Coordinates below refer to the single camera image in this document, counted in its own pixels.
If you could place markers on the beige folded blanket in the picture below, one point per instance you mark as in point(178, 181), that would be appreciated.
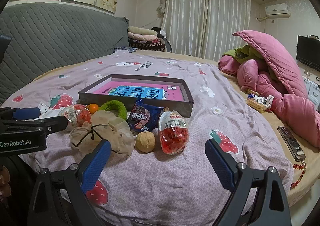
point(140, 30)

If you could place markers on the grey shallow cardboard box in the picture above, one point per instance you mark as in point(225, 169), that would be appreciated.
point(185, 108)

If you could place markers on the red jelly pack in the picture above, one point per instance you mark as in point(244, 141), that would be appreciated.
point(172, 136)
point(77, 114)

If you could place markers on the white air conditioner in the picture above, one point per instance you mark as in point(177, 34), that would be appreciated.
point(277, 10)

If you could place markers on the green blanket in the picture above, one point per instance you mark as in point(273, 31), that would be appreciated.
point(252, 52)

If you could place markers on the pink folded blanket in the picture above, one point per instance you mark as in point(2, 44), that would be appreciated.
point(141, 37)

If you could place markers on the lilac strawberry print blanket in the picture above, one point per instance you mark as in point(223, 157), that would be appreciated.
point(162, 181)

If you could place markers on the red beaded charm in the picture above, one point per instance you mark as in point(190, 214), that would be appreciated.
point(298, 178)

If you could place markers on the white curtain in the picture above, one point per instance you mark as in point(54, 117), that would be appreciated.
point(200, 15)

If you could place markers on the curtain tassel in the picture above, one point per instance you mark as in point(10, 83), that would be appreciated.
point(161, 8)

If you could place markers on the white cabinet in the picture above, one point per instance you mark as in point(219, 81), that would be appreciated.
point(312, 93)

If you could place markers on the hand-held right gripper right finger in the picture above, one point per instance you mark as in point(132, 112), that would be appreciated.
point(220, 163)

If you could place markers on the blue cookie packet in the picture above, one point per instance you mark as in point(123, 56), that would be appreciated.
point(142, 118)

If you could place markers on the white patterned scrunchie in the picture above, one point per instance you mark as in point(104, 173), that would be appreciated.
point(265, 101)

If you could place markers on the black chair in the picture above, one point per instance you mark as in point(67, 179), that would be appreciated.
point(165, 38)

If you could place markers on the pink quilt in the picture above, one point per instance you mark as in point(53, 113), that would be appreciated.
point(275, 53)

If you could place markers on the blue candy wrapper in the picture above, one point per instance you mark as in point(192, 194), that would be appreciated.
point(253, 96)

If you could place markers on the tan bed sheet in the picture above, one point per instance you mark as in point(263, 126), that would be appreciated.
point(265, 126)

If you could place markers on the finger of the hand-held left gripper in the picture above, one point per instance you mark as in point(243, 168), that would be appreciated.
point(55, 124)
point(26, 113)

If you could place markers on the orange tangerine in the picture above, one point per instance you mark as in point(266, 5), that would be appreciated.
point(93, 108)

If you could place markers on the dark checkered folded blanket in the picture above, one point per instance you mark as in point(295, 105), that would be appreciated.
point(147, 44)

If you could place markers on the smartphone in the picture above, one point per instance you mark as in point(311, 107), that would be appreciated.
point(290, 141)

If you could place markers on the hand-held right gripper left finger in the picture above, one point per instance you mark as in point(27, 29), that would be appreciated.
point(96, 166)

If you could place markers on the person's left hand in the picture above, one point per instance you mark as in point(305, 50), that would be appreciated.
point(4, 182)

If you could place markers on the blue patterned cloth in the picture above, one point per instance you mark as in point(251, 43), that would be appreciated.
point(125, 49)

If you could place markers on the walnut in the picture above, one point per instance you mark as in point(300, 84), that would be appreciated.
point(145, 142)

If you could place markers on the grey quilted headboard cover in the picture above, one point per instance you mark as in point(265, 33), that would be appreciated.
point(62, 35)

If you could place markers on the pink and blue book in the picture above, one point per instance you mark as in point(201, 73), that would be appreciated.
point(140, 85)

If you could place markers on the black television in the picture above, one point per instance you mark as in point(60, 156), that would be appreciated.
point(308, 52)

